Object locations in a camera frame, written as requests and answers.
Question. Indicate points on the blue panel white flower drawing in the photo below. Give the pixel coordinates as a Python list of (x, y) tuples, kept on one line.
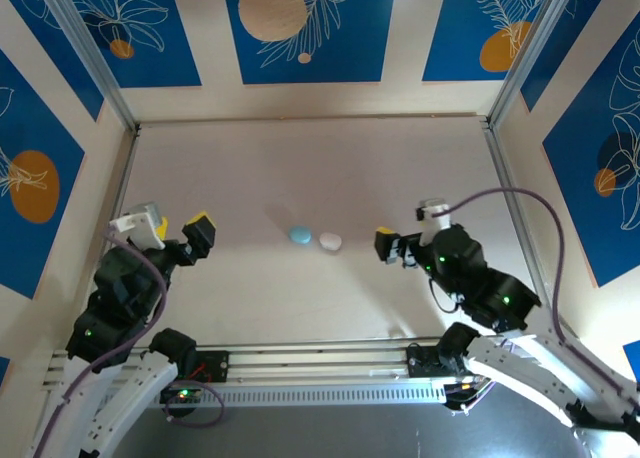
[(150, 53)]

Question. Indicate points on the blue panel beige circle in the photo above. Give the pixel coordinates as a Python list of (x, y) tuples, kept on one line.
[(350, 53)]

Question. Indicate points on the blue panel large orange oval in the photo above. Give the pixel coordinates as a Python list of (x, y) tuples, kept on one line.
[(30, 128)]

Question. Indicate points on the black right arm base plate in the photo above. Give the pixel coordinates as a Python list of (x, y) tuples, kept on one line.
[(420, 363)]

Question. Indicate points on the aluminium frame post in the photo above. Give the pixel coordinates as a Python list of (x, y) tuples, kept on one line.
[(91, 53), (527, 53)]

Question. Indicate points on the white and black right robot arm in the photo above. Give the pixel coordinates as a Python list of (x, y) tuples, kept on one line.
[(525, 363)]

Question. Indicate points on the grey glossy panel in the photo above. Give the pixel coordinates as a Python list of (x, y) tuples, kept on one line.
[(350, 433)]

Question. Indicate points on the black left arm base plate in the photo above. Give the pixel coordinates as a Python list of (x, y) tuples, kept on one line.
[(217, 365)]

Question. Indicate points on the aluminium mounting rail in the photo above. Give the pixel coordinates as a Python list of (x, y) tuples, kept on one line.
[(325, 360)]

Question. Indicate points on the blue panel orange circle fern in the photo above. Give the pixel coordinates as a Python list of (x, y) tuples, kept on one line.
[(460, 8)]

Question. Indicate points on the light blue earbud charging case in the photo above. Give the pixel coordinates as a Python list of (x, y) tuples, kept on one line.
[(300, 234)]

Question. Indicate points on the aluminium table side rail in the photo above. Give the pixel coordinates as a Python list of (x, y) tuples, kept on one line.
[(109, 238), (523, 228)]

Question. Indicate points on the white earbud charging case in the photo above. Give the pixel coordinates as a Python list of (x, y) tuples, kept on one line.
[(330, 241)]

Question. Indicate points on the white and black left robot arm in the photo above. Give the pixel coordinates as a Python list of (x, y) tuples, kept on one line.
[(150, 373)]

